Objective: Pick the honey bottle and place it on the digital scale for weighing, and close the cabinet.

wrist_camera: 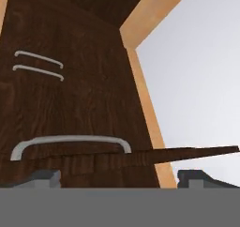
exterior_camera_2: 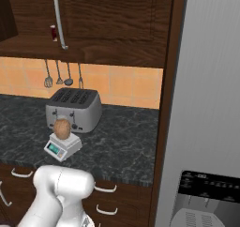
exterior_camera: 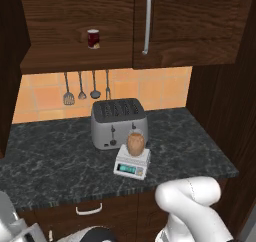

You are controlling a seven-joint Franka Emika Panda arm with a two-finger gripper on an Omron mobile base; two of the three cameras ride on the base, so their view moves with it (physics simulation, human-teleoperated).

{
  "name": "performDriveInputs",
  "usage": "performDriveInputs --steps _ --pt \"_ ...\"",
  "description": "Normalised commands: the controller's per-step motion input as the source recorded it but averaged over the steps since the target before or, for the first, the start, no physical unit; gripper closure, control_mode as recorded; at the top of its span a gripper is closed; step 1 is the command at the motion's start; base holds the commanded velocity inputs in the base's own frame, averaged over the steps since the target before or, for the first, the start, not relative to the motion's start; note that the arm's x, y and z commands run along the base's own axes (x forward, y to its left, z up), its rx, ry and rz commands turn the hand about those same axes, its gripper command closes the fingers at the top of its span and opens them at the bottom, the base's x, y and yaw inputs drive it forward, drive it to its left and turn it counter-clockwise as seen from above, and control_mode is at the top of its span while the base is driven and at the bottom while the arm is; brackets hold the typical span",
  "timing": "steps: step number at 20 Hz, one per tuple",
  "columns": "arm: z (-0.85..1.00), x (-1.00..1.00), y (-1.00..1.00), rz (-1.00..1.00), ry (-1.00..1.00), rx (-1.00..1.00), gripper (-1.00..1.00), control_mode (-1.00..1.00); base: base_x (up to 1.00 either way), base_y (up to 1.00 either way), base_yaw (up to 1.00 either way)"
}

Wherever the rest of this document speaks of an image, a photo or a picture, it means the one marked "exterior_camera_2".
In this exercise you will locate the white digital scale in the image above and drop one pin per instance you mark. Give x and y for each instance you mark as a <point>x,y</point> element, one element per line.
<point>67,146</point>

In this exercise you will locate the dark wood wall cabinet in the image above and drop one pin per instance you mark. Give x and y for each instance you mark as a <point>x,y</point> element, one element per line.
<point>93,54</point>

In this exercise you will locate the hanging metal spatula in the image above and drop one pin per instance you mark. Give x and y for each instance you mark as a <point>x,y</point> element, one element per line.
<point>59,80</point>

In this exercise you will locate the hanging metal ladle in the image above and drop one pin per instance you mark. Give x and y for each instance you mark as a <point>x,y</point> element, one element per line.
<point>68,81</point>

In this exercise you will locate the brown round potato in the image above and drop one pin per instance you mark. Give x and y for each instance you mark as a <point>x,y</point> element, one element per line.
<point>61,128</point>

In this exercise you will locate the silver four-slot toaster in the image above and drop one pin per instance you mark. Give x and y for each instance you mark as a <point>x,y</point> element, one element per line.
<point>84,112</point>

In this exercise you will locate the dark wood drawer front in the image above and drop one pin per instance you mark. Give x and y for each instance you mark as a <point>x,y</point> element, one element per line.
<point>18,181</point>
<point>134,216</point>
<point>134,193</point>

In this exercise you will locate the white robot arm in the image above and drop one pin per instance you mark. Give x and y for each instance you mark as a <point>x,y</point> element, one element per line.
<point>59,190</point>

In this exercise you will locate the dark wood tall side panel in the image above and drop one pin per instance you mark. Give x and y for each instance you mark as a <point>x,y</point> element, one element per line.
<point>168,96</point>

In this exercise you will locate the dark red bottle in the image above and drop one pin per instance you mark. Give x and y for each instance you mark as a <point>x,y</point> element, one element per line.
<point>53,33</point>

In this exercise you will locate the grey fridge with dispenser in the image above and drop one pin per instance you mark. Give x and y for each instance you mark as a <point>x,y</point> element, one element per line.
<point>206,96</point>

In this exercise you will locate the hanging metal fork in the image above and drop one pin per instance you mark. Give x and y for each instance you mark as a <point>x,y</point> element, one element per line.
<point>80,80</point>

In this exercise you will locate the dark wood cabinet door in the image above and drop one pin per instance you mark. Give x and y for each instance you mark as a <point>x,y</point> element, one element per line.
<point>112,15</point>

